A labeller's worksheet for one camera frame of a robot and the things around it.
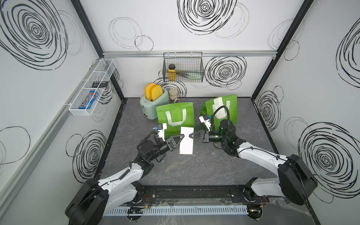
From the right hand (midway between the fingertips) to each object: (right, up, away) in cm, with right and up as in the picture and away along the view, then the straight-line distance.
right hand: (191, 137), depth 71 cm
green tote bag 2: (+27, +20, +21) cm, 40 cm away
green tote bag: (-9, +10, +18) cm, 22 cm away
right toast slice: (-22, +27, +27) cm, 44 cm away
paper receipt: (-2, -4, 0) cm, 5 cm away
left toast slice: (-28, +28, +26) cm, 47 cm away
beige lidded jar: (-12, +27, +45) cm, 54 cm away
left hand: (-4, 0, -1) cm, 4 cm away
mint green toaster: (-28, +16, +25) cm, 41 cm away
